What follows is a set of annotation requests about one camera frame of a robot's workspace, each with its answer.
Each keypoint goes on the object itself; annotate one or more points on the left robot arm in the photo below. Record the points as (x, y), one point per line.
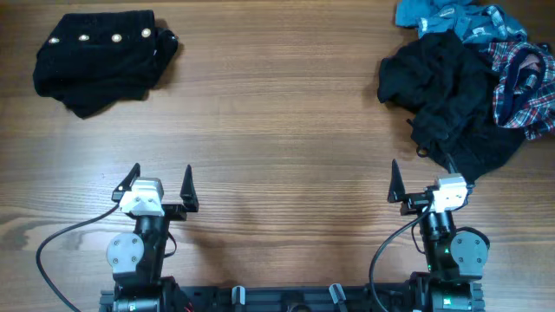
(137, 257)

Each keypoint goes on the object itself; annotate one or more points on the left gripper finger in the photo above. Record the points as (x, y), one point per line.
(187, 191)
(126, 183)

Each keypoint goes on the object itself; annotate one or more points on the red blue plaid garment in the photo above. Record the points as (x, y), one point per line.
(524, 97)

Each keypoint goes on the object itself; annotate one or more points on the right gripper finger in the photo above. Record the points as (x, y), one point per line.
(452, 165)
(396, 185)

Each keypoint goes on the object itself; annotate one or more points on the blue patterned garment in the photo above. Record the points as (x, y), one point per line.
(470, 22)

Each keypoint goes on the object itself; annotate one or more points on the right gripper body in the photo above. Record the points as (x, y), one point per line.
(418, 200)

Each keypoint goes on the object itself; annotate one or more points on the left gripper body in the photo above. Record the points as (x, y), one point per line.
(173, 212)

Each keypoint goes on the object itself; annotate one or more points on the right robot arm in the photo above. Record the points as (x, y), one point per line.
(455, 256)

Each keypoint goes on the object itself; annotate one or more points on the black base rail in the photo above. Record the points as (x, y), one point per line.
(393, 297)

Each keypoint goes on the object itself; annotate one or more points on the black knit garment with buttons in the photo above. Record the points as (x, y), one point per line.
(92, 60)

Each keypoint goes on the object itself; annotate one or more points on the black mesh garment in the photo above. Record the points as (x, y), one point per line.
(449, 89)

